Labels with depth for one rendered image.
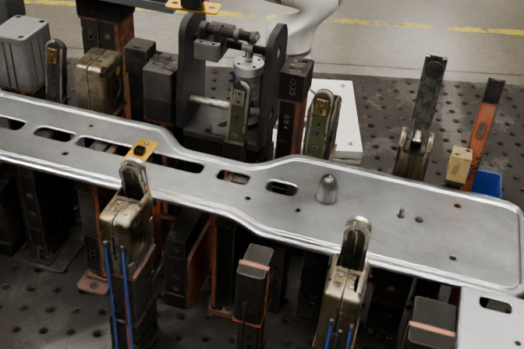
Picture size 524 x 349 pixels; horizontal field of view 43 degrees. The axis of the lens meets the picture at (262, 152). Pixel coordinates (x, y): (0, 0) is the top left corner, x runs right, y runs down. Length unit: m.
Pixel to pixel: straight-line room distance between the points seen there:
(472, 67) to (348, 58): 0.69
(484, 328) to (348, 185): 0.34
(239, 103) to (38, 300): 0.55
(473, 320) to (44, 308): 0.79
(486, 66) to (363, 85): 1.92
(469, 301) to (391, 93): 1.12
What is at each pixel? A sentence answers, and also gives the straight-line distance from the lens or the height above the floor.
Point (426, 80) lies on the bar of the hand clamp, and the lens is 1.15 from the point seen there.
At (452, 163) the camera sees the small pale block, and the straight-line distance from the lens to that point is 1.18.
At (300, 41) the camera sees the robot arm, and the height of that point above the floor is 0.98.
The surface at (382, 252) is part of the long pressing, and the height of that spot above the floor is 1.00.
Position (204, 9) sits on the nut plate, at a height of 1.27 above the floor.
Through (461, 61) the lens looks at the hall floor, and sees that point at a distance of 3.91.
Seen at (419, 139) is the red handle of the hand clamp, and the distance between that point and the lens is 1.19.
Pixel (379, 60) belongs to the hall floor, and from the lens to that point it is 3.75.
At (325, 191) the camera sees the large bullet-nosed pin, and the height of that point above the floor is 1.03.
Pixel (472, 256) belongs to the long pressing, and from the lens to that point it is 1.08.
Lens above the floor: 1.71
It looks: 36 degrees down
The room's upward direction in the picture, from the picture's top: 4 degrees clockwise
